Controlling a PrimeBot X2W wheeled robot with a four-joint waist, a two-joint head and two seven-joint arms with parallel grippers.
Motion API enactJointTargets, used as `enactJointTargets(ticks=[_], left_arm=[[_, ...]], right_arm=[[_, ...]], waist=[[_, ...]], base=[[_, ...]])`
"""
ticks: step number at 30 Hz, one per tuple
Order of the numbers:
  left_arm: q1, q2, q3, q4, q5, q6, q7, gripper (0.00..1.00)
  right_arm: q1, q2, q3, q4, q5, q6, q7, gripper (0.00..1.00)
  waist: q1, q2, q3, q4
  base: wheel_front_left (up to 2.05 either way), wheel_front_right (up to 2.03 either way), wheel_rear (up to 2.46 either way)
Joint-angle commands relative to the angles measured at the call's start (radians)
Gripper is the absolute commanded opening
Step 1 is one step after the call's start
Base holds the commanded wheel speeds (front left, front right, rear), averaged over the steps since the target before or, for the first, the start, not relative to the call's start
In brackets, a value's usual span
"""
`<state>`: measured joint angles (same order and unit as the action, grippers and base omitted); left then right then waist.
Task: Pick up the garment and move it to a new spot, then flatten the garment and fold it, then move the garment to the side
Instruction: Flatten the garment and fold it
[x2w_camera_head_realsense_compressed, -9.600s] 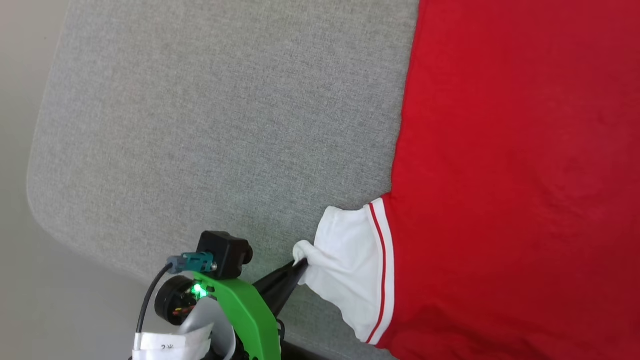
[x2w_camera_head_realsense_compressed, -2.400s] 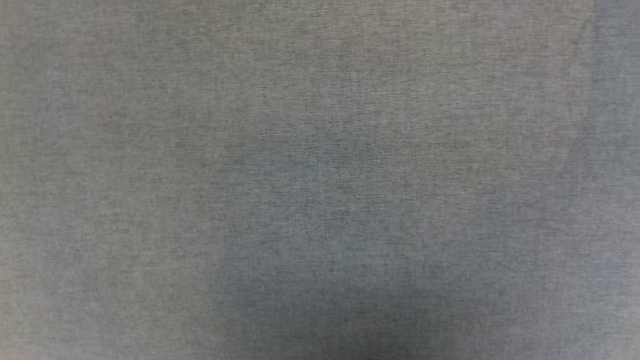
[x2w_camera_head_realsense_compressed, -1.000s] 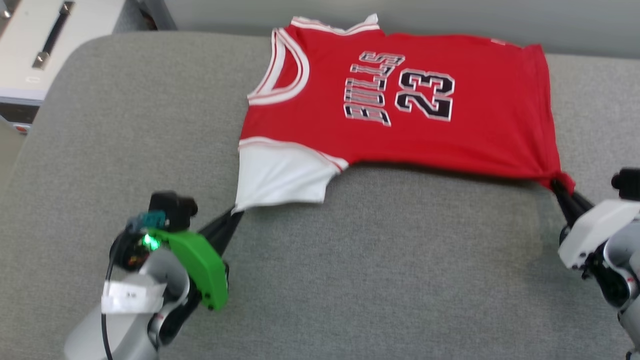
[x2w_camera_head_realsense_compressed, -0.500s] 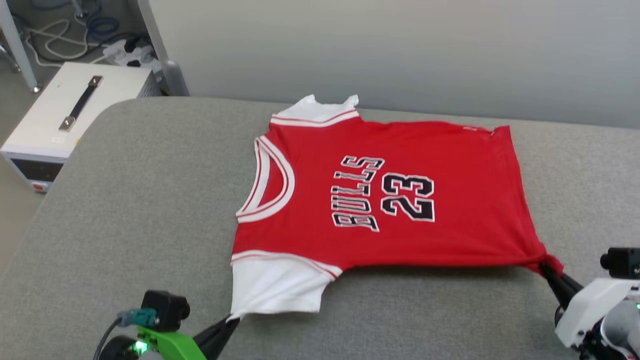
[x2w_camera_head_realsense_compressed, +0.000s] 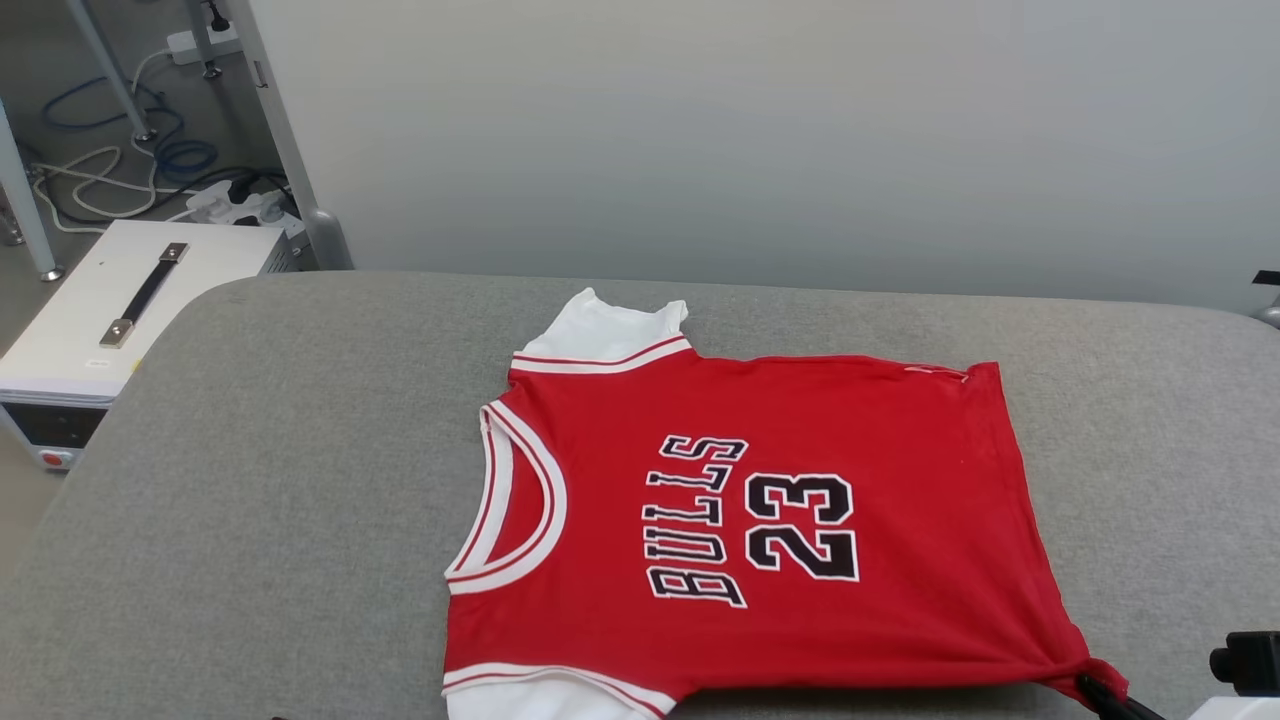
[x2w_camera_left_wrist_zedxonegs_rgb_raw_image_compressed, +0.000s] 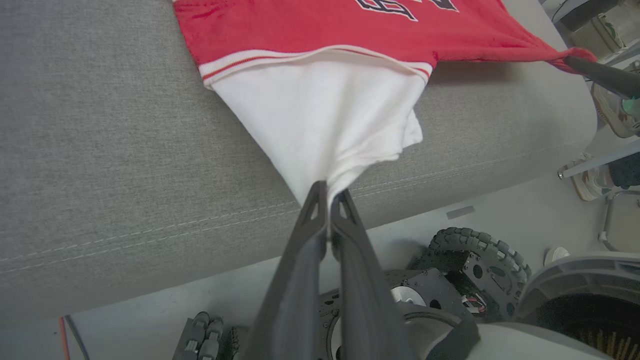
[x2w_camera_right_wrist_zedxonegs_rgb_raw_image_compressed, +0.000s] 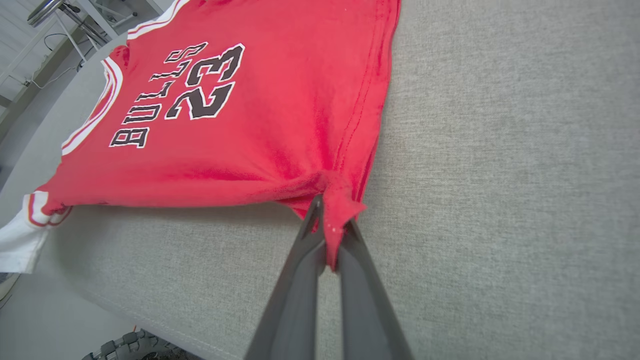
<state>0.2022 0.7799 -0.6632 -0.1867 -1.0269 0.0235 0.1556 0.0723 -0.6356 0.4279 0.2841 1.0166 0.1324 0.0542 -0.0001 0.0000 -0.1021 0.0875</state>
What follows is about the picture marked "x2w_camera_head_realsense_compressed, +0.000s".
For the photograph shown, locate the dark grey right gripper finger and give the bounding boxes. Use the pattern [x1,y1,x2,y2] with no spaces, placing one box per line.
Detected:
[1075,675,1167,720]

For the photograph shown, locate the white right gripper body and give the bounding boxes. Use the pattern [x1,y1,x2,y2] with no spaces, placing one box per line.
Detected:
[1188,697,1280,720]

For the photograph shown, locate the red basketball jersey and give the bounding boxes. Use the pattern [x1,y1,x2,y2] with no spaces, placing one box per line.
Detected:
[442,287,1129,720]

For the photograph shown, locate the white power strip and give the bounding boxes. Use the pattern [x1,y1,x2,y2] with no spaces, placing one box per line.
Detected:
[185,180,301,237]
[165,25,246,64]

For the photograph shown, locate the white equipment case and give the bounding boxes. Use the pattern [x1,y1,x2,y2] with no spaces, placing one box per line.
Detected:
[0,220,301,471]

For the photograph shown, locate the grey metal table leg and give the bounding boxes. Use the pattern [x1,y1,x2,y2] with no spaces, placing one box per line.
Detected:
[0,100,66,283]
[185,0,223,81]
[65,0,158,143]

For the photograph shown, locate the grey metal partition post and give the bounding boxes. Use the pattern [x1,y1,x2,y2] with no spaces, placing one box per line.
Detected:
[222,0,353,271]

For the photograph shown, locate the black power plug cable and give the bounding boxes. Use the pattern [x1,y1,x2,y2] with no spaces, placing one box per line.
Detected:
[40,165,291,227]

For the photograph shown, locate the black strap case handle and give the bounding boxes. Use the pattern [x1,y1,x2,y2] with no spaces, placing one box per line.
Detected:
[100,243,189,348]

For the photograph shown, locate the blue coiled cable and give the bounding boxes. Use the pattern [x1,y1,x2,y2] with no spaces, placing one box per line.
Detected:
[40,75,219,187]

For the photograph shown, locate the white floor cable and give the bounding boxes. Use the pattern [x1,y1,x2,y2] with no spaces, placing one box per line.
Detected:
[30,145,191,237]

